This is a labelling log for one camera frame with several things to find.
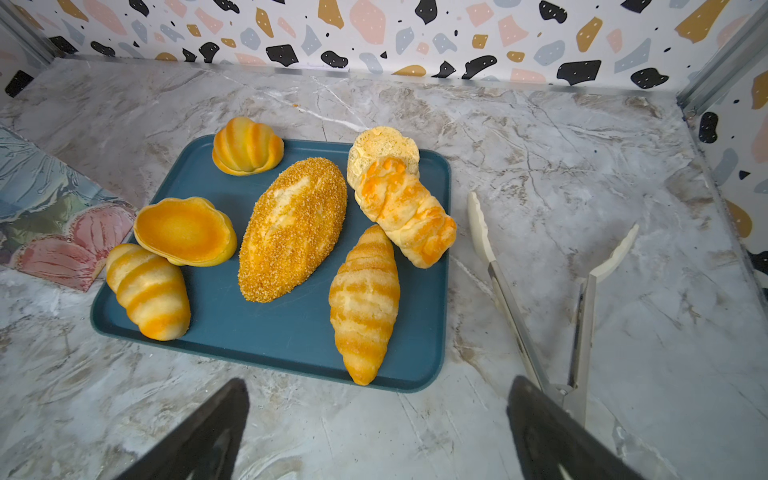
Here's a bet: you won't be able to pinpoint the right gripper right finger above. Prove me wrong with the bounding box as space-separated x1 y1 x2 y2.
506 376 641 480

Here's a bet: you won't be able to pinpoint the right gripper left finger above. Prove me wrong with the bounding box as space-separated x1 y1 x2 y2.
118 378 249 479

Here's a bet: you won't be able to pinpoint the white metal tongs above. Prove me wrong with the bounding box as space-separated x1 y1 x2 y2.
466 189 642 423

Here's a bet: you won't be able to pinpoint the golden shell bread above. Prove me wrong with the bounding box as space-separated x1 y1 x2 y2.
134 197 238 267

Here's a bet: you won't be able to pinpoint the floral paper gift bag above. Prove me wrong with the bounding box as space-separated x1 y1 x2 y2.
1 127 136 292

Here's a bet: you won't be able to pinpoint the striped round bun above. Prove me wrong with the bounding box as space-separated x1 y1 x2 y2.
212 117 284 176

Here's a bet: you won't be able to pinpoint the twisted cheese bread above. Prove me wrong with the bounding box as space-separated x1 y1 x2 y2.
356 157 457 269

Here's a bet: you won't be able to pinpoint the striped croissant roll left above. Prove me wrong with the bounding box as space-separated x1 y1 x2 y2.
106 243 191 341

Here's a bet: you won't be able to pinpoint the striped croissant roll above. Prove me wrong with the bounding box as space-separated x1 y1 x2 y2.
329 224 400 385
106 243 191 341

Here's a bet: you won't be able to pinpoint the teal plastic tray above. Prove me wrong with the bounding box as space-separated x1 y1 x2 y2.
89 134 452 394

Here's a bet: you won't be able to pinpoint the striped croissant roll right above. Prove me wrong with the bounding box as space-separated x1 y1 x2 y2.
329 224 400 385

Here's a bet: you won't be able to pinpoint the large seeded oval loaf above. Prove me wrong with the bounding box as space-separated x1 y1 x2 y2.
238 158 347 303

